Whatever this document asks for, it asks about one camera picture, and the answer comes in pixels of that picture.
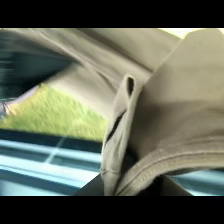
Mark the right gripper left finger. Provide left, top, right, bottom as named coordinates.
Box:
left=75, top=173, right=105, bottom=197

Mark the brown garment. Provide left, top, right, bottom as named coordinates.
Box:
left=0, top=28, right=224, bottom=197

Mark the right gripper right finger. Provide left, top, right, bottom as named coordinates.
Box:
left=146, top=174, right=194, bottom=197

